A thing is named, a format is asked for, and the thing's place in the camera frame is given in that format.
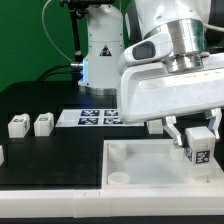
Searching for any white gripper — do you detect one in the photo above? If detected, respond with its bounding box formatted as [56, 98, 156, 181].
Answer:
[117, 32, 224, 148]

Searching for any white square tabletop part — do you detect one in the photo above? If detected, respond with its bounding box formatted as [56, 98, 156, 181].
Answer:
[102, 139, 224, 189]

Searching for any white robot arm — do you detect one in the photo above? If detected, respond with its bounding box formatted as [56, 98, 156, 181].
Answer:
[81, 0, 224, 145]

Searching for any white part at left edge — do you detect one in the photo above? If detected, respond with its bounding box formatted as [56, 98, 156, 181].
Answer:
[0, 145, 4, 166]

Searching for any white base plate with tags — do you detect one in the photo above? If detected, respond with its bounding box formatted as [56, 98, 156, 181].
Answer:
[55, 108, 144, 128]

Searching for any white L-shaped obstacle wall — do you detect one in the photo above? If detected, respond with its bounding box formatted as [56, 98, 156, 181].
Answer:
[0, 178, 224, 218]

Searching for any black cable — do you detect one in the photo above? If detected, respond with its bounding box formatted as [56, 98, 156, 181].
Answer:
[36, 63, 83, 82]

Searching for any black camera stand pole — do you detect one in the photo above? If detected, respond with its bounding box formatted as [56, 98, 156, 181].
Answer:
[59, 0, 111, 88]

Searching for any grey cable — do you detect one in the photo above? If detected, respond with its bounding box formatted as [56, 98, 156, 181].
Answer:
[41, 0, 74, 64]

